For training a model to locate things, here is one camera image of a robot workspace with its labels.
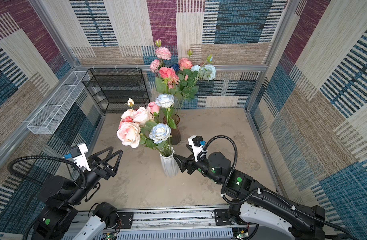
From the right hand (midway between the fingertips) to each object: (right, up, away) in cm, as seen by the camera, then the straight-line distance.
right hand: (180, 152), depth 64 cm
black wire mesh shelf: (-50, +38, +44) cm, 77 cm away
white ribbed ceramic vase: (-6, -9, +11) cm, 15 cm away
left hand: (-23, +3, -9) cm, 25 cm away
